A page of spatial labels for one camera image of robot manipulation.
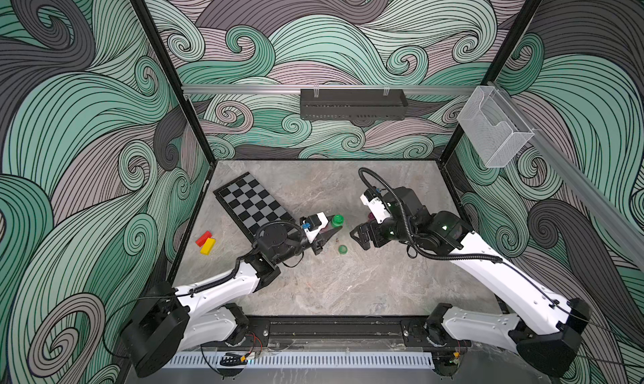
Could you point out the black wall tray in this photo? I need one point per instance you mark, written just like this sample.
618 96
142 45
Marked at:
353 105

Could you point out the black white chessboard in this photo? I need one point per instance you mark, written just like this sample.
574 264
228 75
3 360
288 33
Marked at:
250 205

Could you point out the green paint jar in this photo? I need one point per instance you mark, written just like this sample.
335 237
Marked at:
337 221

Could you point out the white slotted cable duct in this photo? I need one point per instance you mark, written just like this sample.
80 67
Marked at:
310 360

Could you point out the yellow block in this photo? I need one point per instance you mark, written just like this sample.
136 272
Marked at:
208 246

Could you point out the red block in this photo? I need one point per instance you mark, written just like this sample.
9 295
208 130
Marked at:
203 239

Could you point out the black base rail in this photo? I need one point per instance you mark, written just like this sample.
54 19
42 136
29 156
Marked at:
410 329

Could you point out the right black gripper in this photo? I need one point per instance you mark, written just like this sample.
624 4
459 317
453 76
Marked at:
369 231

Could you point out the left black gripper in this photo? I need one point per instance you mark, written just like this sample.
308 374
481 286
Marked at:
317 238

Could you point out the clear plastic wall holder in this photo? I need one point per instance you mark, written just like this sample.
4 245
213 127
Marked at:
494 125

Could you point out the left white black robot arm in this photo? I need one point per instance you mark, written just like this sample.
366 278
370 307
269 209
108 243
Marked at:
168 320

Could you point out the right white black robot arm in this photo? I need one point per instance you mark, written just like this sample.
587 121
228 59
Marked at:
544 328

